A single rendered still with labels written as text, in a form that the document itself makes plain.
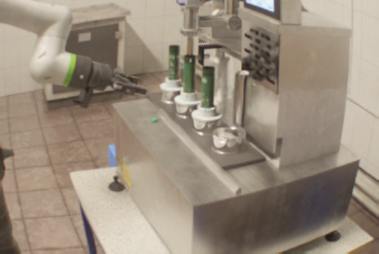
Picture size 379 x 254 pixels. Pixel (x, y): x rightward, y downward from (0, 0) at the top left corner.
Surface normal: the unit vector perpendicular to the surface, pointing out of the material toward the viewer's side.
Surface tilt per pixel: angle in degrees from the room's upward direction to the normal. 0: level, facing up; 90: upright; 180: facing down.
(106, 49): 90
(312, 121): 90
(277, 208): 90
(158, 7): 90
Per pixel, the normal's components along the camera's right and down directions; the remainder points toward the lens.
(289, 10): 0.40, 0.36
